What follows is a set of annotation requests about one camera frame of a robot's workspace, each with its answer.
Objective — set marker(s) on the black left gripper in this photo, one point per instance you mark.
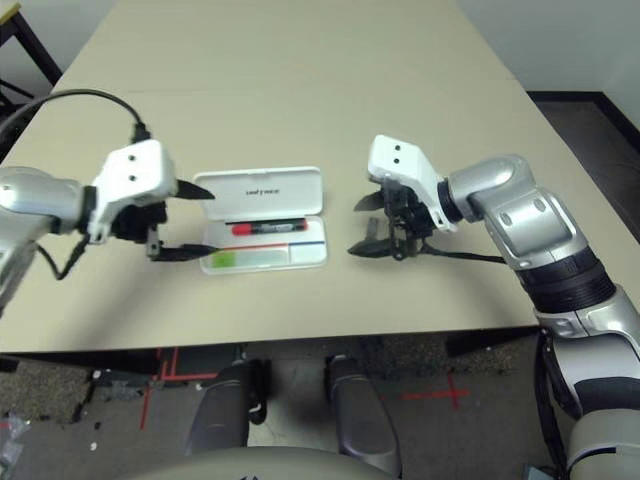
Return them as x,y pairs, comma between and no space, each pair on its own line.
137,220

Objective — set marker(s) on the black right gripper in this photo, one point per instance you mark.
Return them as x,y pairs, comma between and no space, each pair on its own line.
407,215

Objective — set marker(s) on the small dark grey clip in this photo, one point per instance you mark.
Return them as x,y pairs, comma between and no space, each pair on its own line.
372,229

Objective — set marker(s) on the white plastic pencil case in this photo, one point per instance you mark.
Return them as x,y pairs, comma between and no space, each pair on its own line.
260,192

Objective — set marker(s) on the red and black marker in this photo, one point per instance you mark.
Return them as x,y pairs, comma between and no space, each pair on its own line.
270,227

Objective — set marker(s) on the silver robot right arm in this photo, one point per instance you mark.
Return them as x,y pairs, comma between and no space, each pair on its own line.
500,185

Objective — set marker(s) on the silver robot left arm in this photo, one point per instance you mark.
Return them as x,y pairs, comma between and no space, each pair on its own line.
30,195

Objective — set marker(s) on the speckled grey floor mat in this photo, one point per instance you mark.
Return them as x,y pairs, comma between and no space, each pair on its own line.
425,357
45,395

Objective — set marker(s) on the grey robot right thigh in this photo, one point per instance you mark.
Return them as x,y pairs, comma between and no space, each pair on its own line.
360,415

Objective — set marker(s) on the grey robot thigh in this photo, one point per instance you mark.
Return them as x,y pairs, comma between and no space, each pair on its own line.
360,415
220,410

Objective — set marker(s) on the grey robot left thigh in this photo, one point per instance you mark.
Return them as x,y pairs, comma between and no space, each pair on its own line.
220,410

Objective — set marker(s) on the black tripod stand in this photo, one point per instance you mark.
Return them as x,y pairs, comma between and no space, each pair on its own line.
15,91

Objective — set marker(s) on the grey robot torso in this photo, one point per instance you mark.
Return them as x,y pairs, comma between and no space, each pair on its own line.
250,467

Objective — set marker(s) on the crumpled clear plastic bag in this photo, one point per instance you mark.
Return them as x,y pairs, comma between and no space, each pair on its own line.
10,440

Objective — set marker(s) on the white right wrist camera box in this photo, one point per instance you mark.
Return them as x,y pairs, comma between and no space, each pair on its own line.
395,160

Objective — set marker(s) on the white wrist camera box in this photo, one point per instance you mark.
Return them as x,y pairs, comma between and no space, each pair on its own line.
135,170
395,160

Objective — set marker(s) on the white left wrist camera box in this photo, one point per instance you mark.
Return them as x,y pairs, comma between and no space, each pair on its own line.
135,170

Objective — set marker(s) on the wooden side table black frame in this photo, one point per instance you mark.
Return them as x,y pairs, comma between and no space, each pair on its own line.
35,45

